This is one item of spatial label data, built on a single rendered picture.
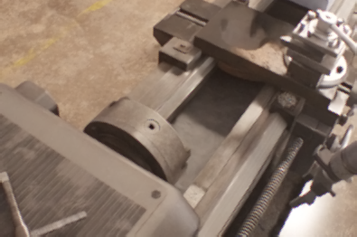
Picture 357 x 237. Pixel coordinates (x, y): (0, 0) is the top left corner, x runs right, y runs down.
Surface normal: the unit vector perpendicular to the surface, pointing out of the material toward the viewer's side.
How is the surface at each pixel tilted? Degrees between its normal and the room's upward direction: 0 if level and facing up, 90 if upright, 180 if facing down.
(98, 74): 0
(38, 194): 0
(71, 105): 0
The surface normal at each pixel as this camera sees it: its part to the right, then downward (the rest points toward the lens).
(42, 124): 0.07, -0.69
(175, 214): 0.65, -0.19
